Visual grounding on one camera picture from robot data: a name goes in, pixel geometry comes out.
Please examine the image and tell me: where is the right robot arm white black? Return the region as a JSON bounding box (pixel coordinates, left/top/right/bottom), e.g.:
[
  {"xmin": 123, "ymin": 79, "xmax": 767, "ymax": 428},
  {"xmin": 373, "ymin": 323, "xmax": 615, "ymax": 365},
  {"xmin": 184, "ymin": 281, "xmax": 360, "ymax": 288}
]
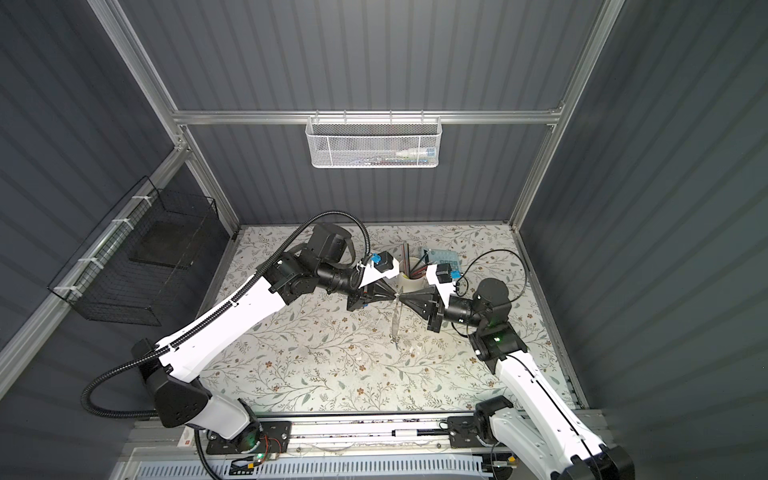
[{"xmin": 399, "ymin": 279, "xmax": 636, "ymax": 479}]

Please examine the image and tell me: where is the black corrugated cable conduit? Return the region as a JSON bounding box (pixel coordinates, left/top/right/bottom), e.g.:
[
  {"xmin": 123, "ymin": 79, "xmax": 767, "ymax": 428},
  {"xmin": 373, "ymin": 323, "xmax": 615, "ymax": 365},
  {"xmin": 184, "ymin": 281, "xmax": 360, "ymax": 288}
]
[{"xmin": 80, "ymin": 209, "xmax": 373, "ymax": 420}]

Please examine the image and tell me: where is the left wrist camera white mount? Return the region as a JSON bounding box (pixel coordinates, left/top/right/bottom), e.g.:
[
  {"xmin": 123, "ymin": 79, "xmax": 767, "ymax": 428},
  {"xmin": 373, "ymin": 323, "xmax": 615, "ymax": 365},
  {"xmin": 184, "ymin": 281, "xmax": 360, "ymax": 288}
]
[{"xmin": 359, "ymin": 252, "xmax": 400, "ymax": 287}]

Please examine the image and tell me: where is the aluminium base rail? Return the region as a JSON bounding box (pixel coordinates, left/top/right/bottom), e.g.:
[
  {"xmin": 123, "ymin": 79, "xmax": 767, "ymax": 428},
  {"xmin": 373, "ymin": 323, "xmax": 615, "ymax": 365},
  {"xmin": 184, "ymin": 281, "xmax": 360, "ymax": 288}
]
[{"xmin": 125, "ymin": 413, "xmax": 541, "ymax": 463}]

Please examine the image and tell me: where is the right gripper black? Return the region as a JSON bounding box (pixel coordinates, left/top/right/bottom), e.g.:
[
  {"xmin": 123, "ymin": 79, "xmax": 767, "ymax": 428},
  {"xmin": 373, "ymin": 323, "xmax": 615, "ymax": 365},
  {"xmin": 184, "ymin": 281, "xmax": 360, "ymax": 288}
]
[{"xmin": 401, "ymin": 288, "xmax": 486, "ymax": 335}]

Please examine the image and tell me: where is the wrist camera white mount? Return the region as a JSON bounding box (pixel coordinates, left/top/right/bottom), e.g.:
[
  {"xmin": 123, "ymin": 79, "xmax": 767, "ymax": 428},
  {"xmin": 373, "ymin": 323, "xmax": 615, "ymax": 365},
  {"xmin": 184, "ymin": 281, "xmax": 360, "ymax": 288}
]
[
  {"xmin": 359, "ymin": 252, "xmax": 400, "ymax": 287},
  {"xmin": 426, "ymin": 263, "xmax": 460, "ymax": 307}
]

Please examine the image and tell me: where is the glue tube in basket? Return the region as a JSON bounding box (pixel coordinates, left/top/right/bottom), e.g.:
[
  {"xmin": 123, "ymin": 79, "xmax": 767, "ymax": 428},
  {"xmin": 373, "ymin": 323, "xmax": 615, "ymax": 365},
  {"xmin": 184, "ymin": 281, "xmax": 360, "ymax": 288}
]
[{"xmin": 379, "ymin": 147, "xmax": 438, "ymax": 164}]

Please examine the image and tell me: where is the black wire basket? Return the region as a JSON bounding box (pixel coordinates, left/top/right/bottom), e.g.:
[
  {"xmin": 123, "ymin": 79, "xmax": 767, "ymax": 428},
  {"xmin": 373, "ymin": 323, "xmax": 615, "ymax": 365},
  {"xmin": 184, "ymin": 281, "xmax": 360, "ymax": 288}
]
[{"xmin": 48, "ymin": 183, "xmax": 226, "ymax": 327}]

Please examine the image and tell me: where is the white wire mesh basket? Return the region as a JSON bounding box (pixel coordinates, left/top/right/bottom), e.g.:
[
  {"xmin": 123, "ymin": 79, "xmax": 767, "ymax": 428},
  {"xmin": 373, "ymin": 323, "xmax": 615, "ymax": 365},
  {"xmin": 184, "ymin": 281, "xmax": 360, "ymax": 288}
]
[{"xmin": 305, "ymin": 119, "xmax": 443, "ymax": 169}]

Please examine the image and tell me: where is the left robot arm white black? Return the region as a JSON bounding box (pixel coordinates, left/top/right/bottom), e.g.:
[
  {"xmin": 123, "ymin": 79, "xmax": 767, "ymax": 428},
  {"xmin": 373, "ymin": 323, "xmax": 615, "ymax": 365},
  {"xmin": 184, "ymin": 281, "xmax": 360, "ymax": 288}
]
[{"xmin": 142, "ymin": 222, "xmax": 400, "ymax": 450}]

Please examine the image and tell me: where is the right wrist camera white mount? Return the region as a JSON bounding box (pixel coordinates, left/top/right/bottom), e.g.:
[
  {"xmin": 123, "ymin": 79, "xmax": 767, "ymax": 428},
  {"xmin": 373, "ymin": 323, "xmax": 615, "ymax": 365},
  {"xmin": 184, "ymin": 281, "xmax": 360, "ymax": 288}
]
[{"xmin": 426, "ymin": 263, "xmax": 460, "ymax": 307}]

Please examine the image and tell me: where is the white pencil cup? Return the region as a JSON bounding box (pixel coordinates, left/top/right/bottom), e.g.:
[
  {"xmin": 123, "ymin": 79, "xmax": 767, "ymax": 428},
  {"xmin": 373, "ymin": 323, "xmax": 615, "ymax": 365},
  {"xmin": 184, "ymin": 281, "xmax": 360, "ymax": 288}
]
[{"xmin": 397, "ymin": 267, "xmax": 428, "ymax": 293}]

